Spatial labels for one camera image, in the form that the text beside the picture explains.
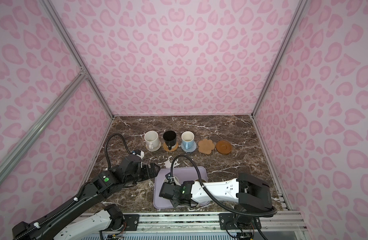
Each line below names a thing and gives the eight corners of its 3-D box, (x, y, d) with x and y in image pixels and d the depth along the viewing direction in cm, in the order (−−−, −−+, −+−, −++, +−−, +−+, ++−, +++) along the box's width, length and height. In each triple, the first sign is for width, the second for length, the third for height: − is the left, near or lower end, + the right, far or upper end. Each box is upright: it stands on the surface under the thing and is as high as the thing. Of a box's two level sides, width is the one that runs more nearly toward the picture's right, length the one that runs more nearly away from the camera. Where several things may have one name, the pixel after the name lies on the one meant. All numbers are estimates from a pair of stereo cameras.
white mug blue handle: (186, 154, 99) (185, 145, 91) (180, 142, 105) (179, 133, 97) (197, 149, 102) (198, 140, 94) (191, 138, 108) (190, 129, 100)
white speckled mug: (145, 153, 100) (142, 145, 93) (148, 138, 108) (145, 130, 101) (158, 153, 100) (155, 145, 93) (160, 138, 108) (158, 130, 101)
